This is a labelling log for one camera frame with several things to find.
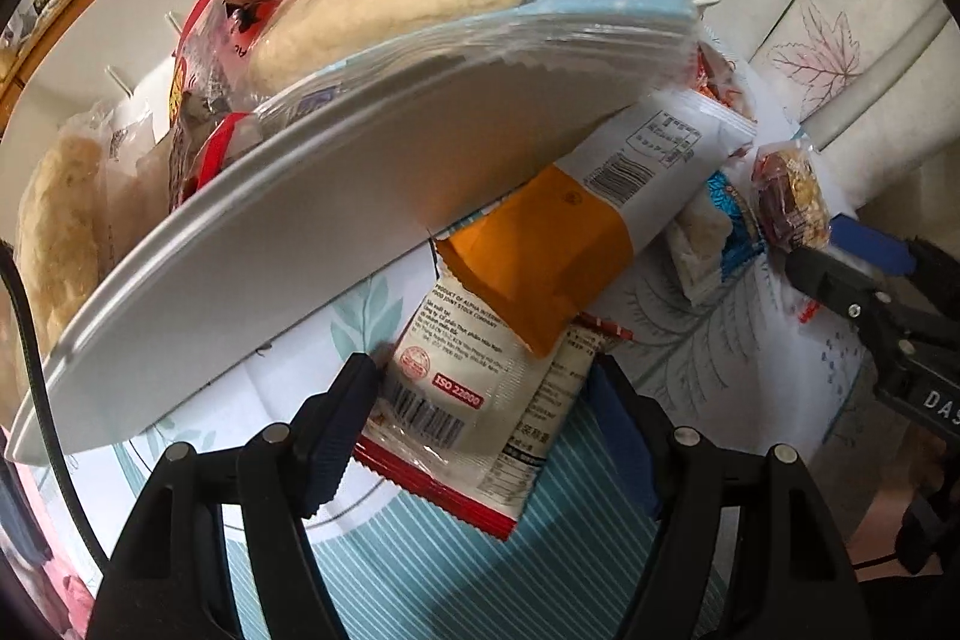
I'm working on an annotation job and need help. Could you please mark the orange white snack packet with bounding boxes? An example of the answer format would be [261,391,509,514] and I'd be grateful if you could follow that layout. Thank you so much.
[435,89,758,357]

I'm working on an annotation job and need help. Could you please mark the puffed rice cracker clear packet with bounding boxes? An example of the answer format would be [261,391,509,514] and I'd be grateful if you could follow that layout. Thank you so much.
[13,115,113,360]

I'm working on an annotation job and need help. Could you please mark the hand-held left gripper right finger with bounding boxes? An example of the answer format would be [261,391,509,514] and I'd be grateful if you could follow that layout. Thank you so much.
[587,355,875,640]

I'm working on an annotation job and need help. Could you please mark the leaf print bed sheet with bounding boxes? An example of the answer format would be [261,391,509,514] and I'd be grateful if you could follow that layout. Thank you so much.
[112,250,878,640]

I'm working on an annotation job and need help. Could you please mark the maple leaf print cushion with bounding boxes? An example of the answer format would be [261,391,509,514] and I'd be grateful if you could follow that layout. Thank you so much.
[697,0,960,214]

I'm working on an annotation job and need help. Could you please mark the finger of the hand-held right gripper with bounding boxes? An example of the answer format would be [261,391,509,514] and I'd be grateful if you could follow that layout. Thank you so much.
[784,245,895,342]
[829,215,960,298]

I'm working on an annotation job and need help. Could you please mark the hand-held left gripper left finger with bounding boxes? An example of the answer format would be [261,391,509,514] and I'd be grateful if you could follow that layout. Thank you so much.
[88,353,381,640]

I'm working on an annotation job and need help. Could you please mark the white plastic tray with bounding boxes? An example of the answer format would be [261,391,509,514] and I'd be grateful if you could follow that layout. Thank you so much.
[4,0,725,465]

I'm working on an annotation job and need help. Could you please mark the blue patterned snack packet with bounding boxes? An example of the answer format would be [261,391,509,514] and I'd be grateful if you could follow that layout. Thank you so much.
[666,167,771,304]

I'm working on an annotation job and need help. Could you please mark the black cable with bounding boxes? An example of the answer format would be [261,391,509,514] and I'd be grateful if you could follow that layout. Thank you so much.
[0,242,113,573]

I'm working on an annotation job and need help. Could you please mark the white packet red label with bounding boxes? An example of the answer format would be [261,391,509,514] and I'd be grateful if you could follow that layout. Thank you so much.
[360,265,545,461]

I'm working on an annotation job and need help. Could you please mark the red snack packet yellow print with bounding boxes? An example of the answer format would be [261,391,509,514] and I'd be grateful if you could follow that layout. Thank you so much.
[169,0,260,210]

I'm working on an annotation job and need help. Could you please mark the white packet red border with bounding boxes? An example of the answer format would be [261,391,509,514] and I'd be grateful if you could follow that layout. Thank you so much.
[351,321,638,541]

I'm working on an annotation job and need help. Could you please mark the nut bar packet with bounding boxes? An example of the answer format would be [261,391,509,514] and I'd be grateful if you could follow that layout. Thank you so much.
[750,136,833,253]

